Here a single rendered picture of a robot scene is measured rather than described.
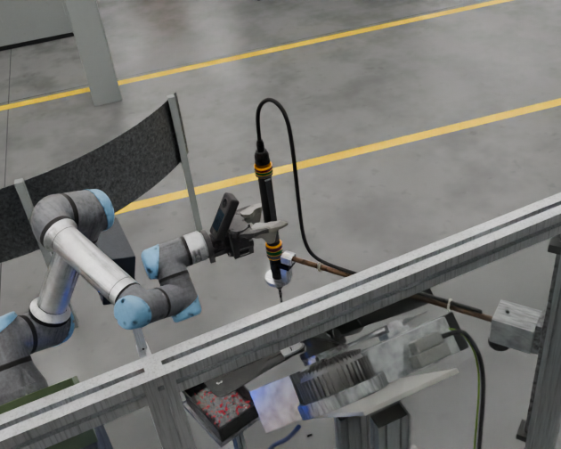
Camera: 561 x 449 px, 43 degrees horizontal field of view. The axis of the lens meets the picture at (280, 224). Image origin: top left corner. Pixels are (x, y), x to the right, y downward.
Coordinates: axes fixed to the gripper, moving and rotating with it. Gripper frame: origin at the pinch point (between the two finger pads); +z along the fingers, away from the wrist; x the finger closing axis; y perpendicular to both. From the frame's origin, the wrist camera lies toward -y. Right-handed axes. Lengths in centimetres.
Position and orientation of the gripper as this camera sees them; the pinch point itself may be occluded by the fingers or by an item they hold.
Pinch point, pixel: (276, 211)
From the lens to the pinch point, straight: 178.6
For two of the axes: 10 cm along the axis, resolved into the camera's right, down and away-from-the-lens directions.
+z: 9.1, -3.2, 2.7
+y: 1.0, 7.9, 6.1
